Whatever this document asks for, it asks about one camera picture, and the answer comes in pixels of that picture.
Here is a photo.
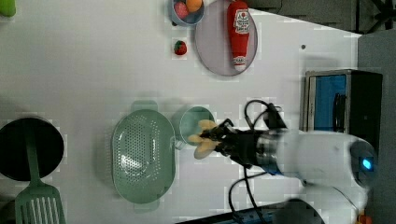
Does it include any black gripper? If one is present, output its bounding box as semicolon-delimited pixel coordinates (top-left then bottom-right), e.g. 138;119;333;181
199;119;263;167

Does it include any peeled toy banana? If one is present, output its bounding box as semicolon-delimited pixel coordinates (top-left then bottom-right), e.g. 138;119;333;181
188;119;219;160

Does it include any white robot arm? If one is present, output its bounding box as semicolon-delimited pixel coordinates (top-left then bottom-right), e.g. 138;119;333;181
193;119;377;224

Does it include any green mug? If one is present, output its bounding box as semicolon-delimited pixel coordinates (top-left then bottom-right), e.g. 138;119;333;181
171;105;214;150

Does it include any green perforated colander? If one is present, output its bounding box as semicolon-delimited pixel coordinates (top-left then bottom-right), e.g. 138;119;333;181
111;101;176;213

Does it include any red toy strawberry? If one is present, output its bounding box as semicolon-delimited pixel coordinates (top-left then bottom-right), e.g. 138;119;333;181
174;40;188;56

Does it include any grey round plate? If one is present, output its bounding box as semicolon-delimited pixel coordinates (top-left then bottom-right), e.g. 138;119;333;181
194;0;258;77

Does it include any blue grey bowl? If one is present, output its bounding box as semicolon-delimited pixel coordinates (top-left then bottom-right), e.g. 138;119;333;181
169;0;205;26

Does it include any black toaster oven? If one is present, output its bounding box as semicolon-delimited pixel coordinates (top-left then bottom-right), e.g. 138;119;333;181
301;69;383;147

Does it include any red ketchup bottle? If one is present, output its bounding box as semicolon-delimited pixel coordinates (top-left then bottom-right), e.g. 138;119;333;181
227;0;250;72

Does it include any pink toy fruit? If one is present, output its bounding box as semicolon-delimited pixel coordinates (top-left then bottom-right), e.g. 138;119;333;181
174;2;190;20

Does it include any orange toy fruit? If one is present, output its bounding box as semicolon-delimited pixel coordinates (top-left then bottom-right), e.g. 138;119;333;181
186;0;203;13

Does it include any green slotted spatula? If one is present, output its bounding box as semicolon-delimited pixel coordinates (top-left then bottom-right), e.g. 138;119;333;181
15;119;66;224

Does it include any black round pan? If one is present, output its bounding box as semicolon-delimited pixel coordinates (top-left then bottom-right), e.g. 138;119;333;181
0;118;64;181

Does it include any green cylinder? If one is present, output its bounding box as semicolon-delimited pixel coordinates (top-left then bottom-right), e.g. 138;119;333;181
0;0;16;17

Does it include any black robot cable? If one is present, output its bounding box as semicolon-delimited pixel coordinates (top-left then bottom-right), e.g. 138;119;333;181
228;99;284;224

